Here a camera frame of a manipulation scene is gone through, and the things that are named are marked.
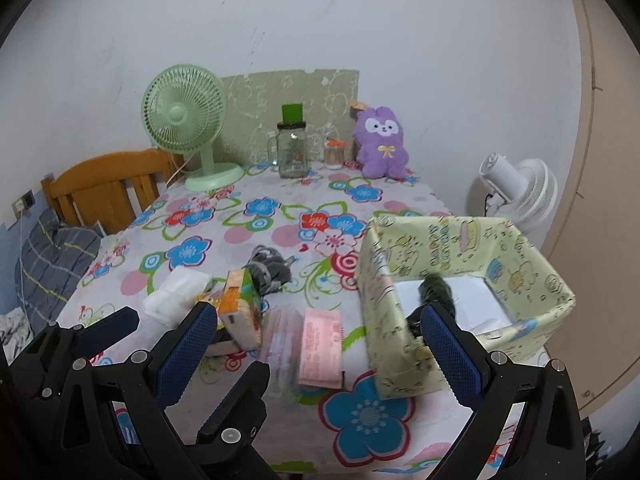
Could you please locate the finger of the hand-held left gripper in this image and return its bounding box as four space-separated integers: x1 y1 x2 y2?
7 306 141 406
195 361 272 457

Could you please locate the green desk fan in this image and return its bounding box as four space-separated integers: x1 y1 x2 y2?
141 63 246 192

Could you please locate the purple plush toy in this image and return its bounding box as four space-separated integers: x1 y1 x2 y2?
351 105 412 181

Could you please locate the pink packet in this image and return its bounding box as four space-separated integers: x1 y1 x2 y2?
298 308 345 389

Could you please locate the clear cotton swab container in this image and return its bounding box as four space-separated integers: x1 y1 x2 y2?
323 137 347 170

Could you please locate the green patterned board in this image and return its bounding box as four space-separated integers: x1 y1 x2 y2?
219 69 360 167

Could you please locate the beige door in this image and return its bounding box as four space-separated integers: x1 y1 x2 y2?
542 0 640 413

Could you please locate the clear plastic packet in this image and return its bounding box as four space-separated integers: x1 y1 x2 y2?
259 307 307 397

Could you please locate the wooden chair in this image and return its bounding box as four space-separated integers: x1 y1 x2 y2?
41 147 187 236

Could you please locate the cream fan cable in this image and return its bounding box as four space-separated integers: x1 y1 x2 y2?
166 156 195 188

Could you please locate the dark fluffy pouf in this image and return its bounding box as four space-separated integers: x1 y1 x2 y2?
406 272 459 338

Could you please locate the white tissue pack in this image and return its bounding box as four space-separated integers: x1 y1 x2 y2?
144 266 213 331

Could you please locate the white fan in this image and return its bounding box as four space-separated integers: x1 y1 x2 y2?
465 152 559 237

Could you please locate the yellow party-print pillow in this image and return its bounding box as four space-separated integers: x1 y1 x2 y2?
356 214 577 401

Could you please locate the orange tissue pack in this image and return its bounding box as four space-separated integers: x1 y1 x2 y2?
219 268 264 350

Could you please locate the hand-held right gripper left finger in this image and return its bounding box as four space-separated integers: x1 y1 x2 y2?
56 302 219 480

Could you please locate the wall outlet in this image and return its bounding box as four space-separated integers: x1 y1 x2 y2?
12 190 37 219

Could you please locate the grey plaid bedding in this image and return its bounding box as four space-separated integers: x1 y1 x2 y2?
14 207 104 335

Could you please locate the grey bath pouf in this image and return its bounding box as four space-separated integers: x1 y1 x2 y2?
244 245 297 297

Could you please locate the crumpled grey white cloth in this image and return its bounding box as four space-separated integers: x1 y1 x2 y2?
0 309 35 358

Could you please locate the glass jar mug green lid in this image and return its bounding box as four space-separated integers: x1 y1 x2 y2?
267 104 312 179

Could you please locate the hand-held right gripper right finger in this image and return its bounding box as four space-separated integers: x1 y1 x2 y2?
419 302 587 480

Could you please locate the floral tablecloth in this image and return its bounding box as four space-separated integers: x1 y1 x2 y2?
54 160 526 477

